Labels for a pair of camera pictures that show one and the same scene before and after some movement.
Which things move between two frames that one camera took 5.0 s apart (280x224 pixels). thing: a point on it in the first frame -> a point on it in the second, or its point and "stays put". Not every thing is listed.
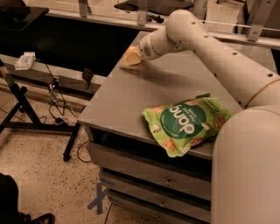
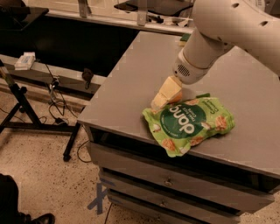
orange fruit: (131, 49) -> (178, 96)
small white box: (25, 61) stays put
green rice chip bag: (178, 126) stays put
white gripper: (146, 50) -> (189, 72)
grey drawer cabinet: (143, 180) stays put
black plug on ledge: (87, 74) stays put
